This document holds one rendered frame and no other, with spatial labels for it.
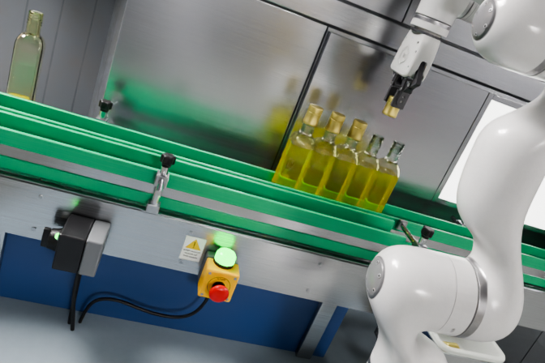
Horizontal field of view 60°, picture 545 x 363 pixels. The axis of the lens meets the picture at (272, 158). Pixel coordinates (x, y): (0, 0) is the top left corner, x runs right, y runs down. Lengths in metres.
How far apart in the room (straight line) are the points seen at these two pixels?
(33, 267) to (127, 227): 0.23
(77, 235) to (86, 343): 0.26
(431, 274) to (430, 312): 0.05
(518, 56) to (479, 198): 0.19
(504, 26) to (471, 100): 0.73
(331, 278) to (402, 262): 0.43
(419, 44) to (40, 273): 0.95
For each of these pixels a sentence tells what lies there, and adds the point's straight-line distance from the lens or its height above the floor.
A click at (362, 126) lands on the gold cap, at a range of 1.12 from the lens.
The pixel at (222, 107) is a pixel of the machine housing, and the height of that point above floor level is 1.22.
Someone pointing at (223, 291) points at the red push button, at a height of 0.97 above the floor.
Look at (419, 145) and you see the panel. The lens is 1.35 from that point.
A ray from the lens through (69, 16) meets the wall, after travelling 3.52.
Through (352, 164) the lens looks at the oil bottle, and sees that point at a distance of 1.13.
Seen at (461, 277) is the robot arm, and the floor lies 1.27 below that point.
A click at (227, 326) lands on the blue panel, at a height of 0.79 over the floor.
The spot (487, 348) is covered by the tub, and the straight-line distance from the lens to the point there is 1.24.
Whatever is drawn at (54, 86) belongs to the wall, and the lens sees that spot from 3.64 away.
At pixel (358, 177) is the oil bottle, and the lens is 1.15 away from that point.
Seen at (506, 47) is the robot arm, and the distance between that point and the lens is 0.65.
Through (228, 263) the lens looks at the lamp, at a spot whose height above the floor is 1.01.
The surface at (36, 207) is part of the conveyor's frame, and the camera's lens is 1.03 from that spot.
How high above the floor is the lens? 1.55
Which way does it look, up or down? 19 degrees down
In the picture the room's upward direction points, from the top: 22 degrees clockwise
